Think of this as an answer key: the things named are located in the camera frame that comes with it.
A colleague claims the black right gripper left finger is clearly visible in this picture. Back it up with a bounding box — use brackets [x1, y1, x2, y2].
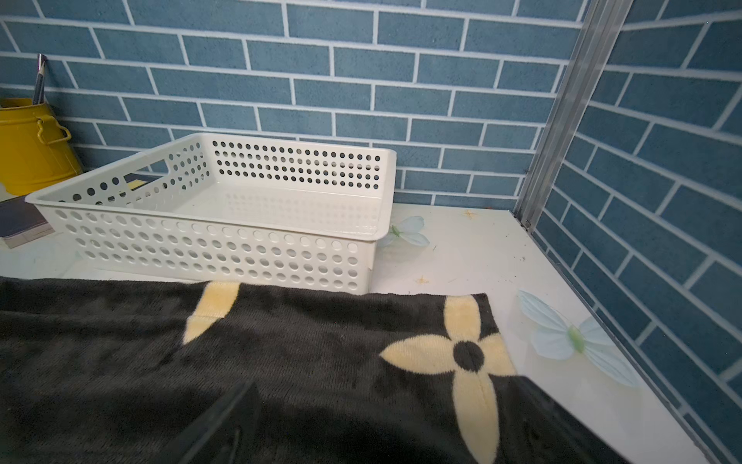
[152, 381, 261, 464]

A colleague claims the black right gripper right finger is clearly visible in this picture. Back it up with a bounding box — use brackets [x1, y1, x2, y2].
[502, 376, 626, 463]

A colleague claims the black pillowcase with cream flowers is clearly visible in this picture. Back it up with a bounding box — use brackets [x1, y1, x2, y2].
[1, 278, 525, 463]

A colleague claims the white perforated plastic basket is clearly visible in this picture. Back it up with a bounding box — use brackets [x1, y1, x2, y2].
[27, 133, 397, 295]

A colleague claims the yellow metal pencil bucket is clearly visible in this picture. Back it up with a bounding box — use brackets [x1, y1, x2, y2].
[1, 99, 82, 196]

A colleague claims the bundle of pencils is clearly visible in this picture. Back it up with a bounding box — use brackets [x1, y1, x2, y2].
[32, 53, 48, 106]

